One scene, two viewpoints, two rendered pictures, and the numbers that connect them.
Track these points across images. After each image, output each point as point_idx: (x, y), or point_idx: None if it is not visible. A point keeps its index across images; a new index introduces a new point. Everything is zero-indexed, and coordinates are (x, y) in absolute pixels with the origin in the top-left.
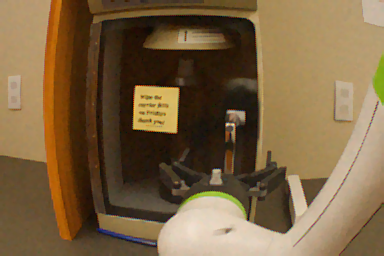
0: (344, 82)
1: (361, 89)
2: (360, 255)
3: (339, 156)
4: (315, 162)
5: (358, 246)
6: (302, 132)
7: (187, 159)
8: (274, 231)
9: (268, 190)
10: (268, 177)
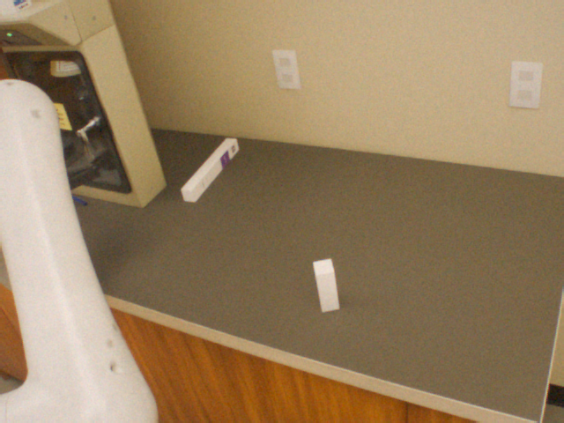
0: (283, 51)
1: (307, 55)
2: (197, 259)
3: (294, 122)
4: (270, 124)
5: (209, 246)
6: (249, 98)
7: (63, 152)
8: (170, 198)
9: (72, 186)
10: (73, 177)
